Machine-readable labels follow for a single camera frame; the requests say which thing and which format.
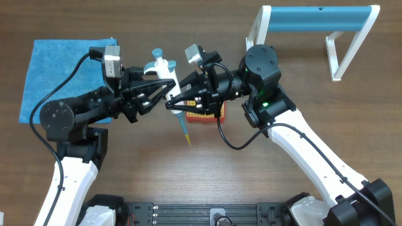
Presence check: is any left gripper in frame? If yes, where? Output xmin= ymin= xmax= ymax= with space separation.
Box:
xmin=119 ymin=66 xmax=177 ymax=124

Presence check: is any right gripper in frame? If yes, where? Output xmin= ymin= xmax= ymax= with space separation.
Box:
xmin=165 ymin=50 xmax=227 ymax=117

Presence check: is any white pipette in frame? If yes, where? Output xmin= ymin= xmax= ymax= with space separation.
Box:
xmin=143 ymin=48 xmax=192 ymax=148

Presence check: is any red and yellow tip box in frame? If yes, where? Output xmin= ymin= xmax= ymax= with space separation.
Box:
xmin=185 ymin=99 xmax=226 ymax=124

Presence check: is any blue cloth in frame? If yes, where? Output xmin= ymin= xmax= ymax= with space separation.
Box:
xmin=18 ymin=38 xmax=119 ymax=125

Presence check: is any white and blue stand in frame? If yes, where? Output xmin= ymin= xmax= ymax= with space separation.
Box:
xmin=245 ymin=4 xmax=381 ymax=82

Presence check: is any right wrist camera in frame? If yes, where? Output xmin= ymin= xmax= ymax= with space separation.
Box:
xmin=184 ymin=43 xmax=204 ymax=67

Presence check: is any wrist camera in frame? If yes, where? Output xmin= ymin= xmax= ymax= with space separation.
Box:
xmin=184 ymin=43 xmax=204 ymax=67
xmin=103 ymin=45 xmax=124 ymax=80

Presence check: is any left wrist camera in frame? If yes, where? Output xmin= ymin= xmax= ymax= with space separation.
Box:
xmin=103 ymin=45 xmax=124 ymax=80

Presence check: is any black cable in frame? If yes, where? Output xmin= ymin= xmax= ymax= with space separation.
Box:
xmin=29 ymin=51 xmax=92 ymax=191
xmin=204 ymin=62 xmax=305 ymax=151

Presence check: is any mounting rail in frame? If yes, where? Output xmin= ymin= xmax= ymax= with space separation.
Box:
xmin=125 ymin=202 xmax=286 ymax=226

